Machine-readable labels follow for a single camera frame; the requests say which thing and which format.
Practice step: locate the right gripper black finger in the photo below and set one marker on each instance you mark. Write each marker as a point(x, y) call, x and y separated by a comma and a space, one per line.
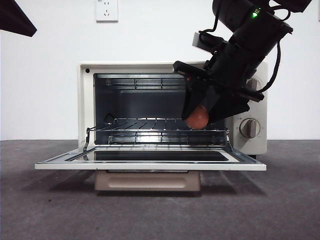
point(192, 97)
point(227, 106)

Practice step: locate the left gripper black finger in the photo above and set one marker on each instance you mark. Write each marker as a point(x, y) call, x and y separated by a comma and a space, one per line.
point(12, 17)

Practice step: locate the brown egg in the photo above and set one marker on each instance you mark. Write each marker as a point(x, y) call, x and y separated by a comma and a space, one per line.
point(198, 118)

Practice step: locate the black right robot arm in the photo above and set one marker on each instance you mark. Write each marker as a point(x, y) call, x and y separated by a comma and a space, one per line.
point(262, 32)

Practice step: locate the beige oven knob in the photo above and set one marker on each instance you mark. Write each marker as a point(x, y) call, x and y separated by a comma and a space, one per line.
point(250, 128)
point(253, 84)

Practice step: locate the cream toaster oven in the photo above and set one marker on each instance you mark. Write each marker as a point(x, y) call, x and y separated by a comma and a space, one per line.
point(85, 100)

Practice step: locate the pale grey right wrist camera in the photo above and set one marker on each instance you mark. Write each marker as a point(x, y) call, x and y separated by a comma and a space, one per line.
point(196, 41)

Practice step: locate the white wall socket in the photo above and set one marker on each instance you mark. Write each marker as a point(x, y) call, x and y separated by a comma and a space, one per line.
point(107, 11)

